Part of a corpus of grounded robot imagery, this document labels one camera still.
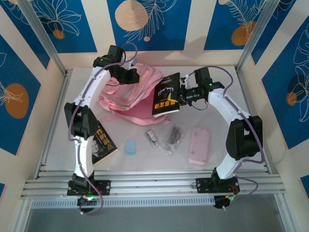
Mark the black book with yellow title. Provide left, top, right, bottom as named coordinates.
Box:
left=151, top=72, right=182, bottom=118

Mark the pink student backpack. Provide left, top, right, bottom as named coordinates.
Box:
left=98, top=62, right=172, bottom=127

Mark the black book with face cover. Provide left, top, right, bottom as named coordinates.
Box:
left=90, top=120, right=119, bottom=166

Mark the clear bag with black clips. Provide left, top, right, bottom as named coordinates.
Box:
left=160, top=124, right=187, bottom=157

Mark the clear bag with usb stick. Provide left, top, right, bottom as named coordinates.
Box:
left=144, top=129, right=160, bottom=148

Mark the pink pencil case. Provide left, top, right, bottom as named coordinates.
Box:
left=188, top=127, right=211, bottom=166

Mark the light blue eraser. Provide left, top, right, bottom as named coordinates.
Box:
left=125, top=140, right=137, bottom=156

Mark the thin black right gripper cable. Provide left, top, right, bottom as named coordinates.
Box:
left=190, top=100, right=209, bottom=112

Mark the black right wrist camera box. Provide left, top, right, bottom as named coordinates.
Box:
left=194, top=68, right=213, bottom=85

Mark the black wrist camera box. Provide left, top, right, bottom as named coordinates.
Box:
left=107, top=45, right=125, bottom=61
left=194, top=68, right=213, bottom=85

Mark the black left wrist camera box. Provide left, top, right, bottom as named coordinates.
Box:
left=107, top=45, right=125, bottom=61

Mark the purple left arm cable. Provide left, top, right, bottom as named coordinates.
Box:
left=68, top=43, right=139, bottom=216

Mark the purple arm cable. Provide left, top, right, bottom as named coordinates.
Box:
left=68, top=43, right=139, bottom=216
left=187, top=66, right=264, bottom=211

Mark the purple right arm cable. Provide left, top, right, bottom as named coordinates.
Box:
left=187, top=66, right=264, bottom=211

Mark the aluminium frame corner post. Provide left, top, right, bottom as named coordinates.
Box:
left=18, top=0, right=68, bottom=76
left=236, top=0, right=284, bottom=74

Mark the aluminium front frame rail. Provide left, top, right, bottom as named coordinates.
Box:
left=20, top=169, right=288, bottom=200

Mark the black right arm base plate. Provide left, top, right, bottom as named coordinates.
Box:
left=196, top=177, right=240, bottom=195

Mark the grey slotted cable duct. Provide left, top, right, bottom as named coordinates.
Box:
left=31, top=195, right=216, bottom=210

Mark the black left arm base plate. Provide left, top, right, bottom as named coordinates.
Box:
left=67, top=179, right=112, bottom=197

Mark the aluminium frame front leg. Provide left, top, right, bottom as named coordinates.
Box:
left=11, top=199, right=33, bottom=232
left=274, top=193, right=299, bottom=232

